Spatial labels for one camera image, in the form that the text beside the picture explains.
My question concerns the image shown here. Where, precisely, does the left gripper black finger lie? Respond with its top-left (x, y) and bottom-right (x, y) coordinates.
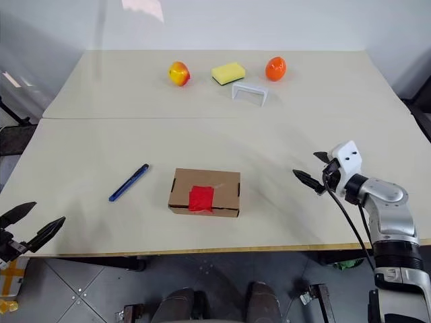
top-left (27, 215), bottom-right (67, 254)
top-left (0, 201), bottom-right (38, 233)

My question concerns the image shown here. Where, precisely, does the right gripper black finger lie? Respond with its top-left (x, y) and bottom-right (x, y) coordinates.
top-left (312, 151), bottom-right (333, 165)
top-left (292, 169), bottom-right (327, 195)

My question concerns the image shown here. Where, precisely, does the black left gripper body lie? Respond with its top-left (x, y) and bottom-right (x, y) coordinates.
top-left (0, 229), bottom-right (32, 267)

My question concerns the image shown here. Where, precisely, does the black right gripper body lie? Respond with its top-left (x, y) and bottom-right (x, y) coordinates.
top-left (321, 157), bottom-right (341, 194)

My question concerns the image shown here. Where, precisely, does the brown cardboard box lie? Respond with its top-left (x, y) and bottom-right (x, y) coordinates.
top-left (167, 167), bottom-right (242, 219)

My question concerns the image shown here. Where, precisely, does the cardboard box with yellow tape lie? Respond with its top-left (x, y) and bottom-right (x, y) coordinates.
top-left (0, 257), bottom-right (30, 299)

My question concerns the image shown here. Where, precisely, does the small yellow object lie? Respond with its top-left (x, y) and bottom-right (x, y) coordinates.
top-left (0, 298), bottom-right (20, 314)

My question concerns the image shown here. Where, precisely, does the black mesh surface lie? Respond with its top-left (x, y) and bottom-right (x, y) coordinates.
top-left (0, 126), bottom-right (38, 157)

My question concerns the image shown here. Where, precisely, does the green crumpled object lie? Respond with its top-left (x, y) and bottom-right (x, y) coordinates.
top-left (333, 258), bottom-right (366, 271)

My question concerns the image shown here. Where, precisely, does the black tripod stand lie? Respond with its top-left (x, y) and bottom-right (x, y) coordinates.
top-left (0, 96), bottom-right (31, 127)

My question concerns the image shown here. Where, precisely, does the orange toy fruit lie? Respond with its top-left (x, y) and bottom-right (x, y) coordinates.
top-left (264, 56), bottom-right (288, 82)

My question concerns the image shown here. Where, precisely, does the dark bulky object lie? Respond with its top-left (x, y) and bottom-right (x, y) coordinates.
top-left (400, 72), bottom-right (431, 142)

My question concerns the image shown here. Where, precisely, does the red tape patch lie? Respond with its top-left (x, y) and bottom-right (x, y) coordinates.
top-left (188, 184), bottom-right (216, 215)

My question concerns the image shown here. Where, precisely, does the yellow sponge with dark base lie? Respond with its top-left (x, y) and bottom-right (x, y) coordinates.
top-left (211, 61), bottom-right (247, 86)

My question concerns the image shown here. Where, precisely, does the dark rounded shape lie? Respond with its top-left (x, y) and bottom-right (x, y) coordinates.
top-left (247, 281), bottom-right (287, 323)
top-left (158, 287), bottom-right (203, 323)

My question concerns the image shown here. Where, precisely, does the red yellow toy apple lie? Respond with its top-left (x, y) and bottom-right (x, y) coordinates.
top-left (167, 61), bottom-right (191, 87)

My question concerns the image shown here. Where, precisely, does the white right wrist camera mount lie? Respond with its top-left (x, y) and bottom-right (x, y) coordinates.
top-left (329, 140), bottom-right (364, 199)

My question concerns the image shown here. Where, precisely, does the long black right arm cable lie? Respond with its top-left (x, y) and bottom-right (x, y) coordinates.
top-left (323, 180), bottom-right (376, 272)

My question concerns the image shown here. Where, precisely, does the short black right arm cable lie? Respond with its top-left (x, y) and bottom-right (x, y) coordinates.
top-left (358, 203), bottom-right (373, 244)

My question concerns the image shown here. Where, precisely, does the white plastic frame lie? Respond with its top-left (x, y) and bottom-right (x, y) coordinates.
top-left (231, 81), bottom-right (269, 108)

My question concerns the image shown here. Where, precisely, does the dark metal floor bracket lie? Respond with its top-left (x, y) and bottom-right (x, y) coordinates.
top-left (114, 302), bottom-right (145, 323)
top-left (299, 283), bottom-right (331, 323)

